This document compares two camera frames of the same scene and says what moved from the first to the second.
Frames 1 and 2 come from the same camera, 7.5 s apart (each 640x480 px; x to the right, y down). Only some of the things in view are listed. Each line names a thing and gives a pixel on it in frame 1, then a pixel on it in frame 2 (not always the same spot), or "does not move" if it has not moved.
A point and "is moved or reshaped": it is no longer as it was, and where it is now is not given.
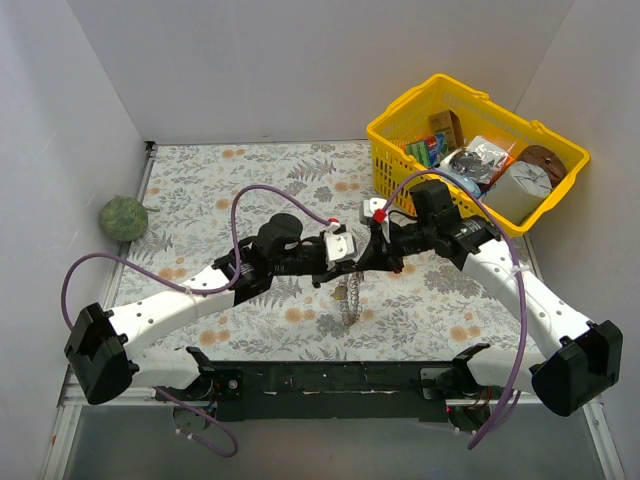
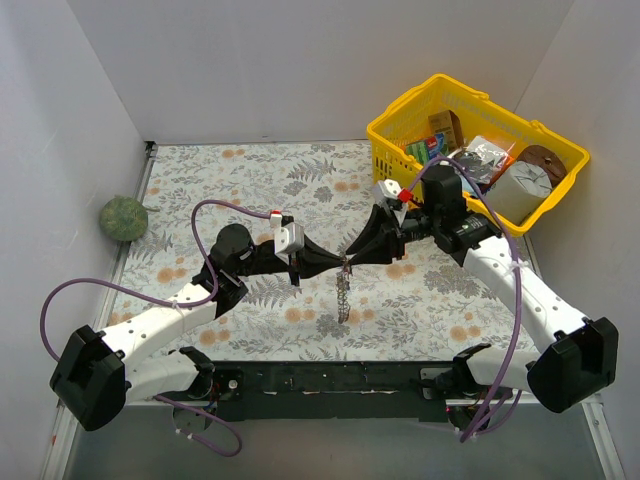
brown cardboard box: (448, 124) does not move
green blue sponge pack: (429, 151) does not move
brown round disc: (546, 159) does not move
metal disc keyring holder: (348, 293) is moved or reshaped
